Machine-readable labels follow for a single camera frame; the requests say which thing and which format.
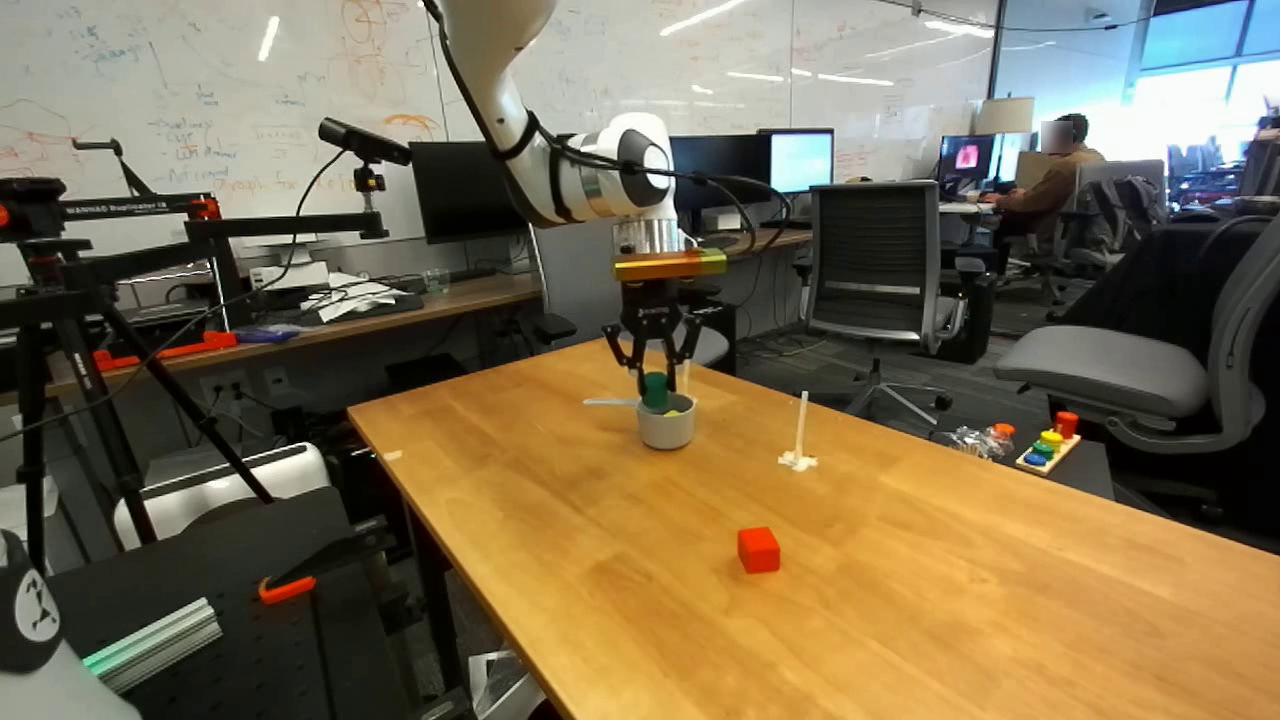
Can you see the red bar clamp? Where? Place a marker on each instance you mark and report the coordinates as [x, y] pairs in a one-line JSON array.
[[175, 348]]

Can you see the monitor with pink screen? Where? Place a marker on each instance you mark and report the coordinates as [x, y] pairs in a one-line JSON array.
[[965, 160]]

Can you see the orange wooden block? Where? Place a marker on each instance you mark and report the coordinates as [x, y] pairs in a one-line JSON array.
[[759, 548]]

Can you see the black mesh office chair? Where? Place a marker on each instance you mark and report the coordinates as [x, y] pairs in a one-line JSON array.
[[873, 252]]

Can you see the silver aluminium bar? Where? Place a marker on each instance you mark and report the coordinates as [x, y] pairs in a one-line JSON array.
[[155, 640]]

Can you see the wrist mounted camera bar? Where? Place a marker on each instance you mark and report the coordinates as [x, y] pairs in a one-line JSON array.
[[671, 266]]

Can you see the grey measuring cup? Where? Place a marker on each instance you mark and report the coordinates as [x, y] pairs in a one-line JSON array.
[[666, 425]]

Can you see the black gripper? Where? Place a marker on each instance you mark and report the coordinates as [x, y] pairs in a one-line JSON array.
[[654, 314]]

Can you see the black computer monitor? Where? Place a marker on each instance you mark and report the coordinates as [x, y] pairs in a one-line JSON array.
[[460, 186], [720, 165]]

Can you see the white plastic case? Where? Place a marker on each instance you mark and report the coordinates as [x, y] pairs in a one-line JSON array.
[[225, 487]]

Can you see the white papers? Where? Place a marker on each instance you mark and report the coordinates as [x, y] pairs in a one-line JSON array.
[[349, 301]]

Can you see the grey office chair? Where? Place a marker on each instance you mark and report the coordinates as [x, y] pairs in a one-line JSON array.
[[1104, 364]]

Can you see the long wooden workbench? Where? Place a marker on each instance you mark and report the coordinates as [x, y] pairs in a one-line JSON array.
[[402, 311]]

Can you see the white tape piece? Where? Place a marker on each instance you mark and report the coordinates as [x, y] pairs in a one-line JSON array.
[[391, 453]]

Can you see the black cap white logo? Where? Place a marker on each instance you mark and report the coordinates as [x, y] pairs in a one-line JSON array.
[[24, 604]]

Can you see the black tripod rig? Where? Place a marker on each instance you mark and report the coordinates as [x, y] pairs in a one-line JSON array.
[[63, 301]]

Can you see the seated person brown shirt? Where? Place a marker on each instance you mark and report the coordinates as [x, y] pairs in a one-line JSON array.
[[1055, 181]]

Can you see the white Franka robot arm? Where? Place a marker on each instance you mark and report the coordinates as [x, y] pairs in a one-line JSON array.
[[487, 53]]

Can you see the green wooden block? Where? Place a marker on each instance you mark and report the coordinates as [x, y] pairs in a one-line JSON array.
[[654, 390]]

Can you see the white peg stand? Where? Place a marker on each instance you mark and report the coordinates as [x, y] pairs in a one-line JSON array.
[[797, 456]]

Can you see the lit blue computer monitor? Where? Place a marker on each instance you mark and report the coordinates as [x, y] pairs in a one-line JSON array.
[[802, 160]]

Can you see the beige lamp shade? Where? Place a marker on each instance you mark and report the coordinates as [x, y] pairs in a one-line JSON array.
[[1005, 118]]

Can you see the black equipment case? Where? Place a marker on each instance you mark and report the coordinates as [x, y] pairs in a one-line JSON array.
[[264, 653]]

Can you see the grey chair backrest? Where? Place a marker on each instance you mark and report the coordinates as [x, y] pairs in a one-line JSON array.
[[575, 284]]

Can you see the multicoloured wooden peg toy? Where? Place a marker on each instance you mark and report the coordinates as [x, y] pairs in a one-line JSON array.
[[1049, 446]]

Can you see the black camera on boom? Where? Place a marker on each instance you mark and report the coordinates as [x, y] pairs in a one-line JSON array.
[[363, 139]]

